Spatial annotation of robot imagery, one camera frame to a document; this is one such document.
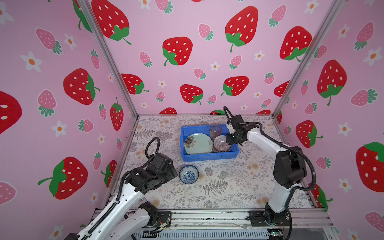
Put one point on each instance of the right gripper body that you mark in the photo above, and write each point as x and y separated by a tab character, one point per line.
232	137

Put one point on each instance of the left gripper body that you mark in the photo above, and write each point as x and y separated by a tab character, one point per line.
168	175

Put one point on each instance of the dark striped bottom bowl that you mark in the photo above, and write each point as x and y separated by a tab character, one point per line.
220	144

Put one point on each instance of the pink transparent cup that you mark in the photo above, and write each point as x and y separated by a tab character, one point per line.
215	130

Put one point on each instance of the green flower plate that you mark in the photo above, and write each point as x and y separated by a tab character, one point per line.
198	144

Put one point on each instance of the blue floral small bowl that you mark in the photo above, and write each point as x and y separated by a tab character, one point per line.
189	174

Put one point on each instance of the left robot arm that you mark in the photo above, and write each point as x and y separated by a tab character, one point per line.
111	223

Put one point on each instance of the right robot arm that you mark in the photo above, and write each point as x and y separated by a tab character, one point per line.
289	168

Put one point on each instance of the blue plastic bin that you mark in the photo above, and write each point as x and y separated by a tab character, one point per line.
204	129

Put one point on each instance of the green lit circuit board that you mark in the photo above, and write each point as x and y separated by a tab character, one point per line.
275	235

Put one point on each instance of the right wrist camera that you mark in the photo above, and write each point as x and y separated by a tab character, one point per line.
235	123

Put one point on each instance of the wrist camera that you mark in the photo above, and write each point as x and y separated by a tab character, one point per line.
160	163
235	123

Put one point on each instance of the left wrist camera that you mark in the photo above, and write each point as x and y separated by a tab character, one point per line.
160	163

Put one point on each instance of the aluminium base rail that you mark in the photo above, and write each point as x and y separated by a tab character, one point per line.
242	224

